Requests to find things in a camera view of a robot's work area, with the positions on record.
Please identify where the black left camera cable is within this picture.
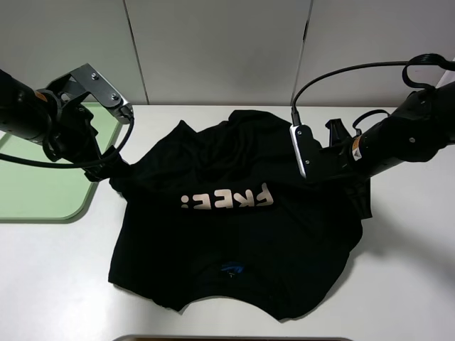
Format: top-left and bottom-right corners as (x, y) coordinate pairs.
(0, 115), (135, 169)

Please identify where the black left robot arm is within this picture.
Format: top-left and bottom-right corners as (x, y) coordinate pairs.
(1, 63), (134, 183)

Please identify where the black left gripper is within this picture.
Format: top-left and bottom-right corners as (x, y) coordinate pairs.
(39, 89), (123, 182)

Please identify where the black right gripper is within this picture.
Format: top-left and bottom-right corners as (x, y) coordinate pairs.
(305, 119), (370, 217)

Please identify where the black short sleeve t-shirt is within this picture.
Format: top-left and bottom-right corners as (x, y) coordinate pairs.
(108, 110), (363, 320)

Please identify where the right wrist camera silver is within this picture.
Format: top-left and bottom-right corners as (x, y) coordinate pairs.
(289, 124), (321, 182)

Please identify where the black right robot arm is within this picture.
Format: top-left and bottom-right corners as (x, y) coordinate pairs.
(294, 83), (454, 220)

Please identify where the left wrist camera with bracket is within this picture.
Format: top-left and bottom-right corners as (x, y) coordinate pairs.
(45, 63), (134, 124)

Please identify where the black camera cable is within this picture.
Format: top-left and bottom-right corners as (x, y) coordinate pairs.
(0, 115), (135, 169)
(291, 53), (455, 126)

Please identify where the black right camera cable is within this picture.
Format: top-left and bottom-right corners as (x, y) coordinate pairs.
(291, 53), (455, 126)

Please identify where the light green plastic tray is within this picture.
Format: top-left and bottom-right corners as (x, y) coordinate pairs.
(1, 103), (121, 223)

